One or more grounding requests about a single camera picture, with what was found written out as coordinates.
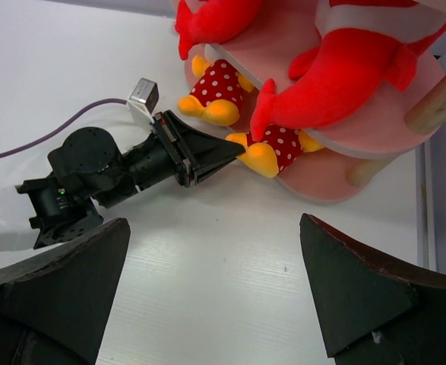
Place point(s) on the red shark plush front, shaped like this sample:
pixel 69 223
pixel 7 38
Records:
pixel 363 45

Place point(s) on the yellow plush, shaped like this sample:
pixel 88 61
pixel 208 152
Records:
pixel 218 94
pixel 277 150

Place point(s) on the red shark plush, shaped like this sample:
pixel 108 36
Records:
pixel 216 21
pixel 363 45

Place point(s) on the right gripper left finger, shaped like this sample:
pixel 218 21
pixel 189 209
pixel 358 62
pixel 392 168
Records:
pixel 54 306

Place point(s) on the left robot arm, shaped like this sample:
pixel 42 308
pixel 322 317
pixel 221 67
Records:
pixel 89 171

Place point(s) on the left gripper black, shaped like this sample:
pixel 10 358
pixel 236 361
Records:
pixel 167 149

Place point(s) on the pink three-tier shelf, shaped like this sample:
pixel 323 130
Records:
pixel 377 132

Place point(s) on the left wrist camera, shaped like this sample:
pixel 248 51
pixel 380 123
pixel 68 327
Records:
pixel 142 102

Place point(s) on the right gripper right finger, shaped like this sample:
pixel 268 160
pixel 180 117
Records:
pixel 372 308

